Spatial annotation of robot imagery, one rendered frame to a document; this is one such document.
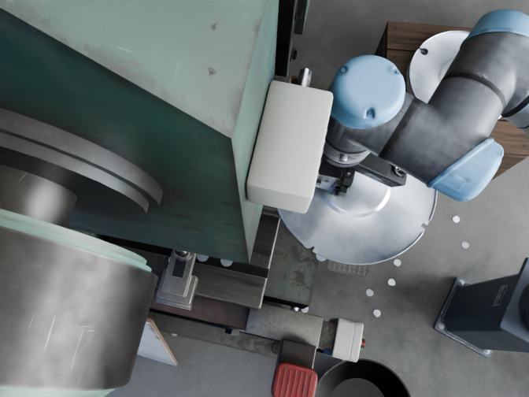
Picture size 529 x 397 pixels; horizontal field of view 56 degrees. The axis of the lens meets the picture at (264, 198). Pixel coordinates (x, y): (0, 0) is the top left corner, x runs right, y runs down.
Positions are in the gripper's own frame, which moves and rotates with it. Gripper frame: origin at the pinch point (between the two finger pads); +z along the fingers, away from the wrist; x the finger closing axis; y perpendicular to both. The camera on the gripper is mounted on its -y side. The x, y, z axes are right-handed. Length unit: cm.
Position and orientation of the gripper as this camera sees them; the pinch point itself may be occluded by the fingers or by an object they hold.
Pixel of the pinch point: (337, 183)
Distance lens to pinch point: 85.1
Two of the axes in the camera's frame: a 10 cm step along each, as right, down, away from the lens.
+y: -9.8, -2.1, 0.4
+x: -2.2, 9.4, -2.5
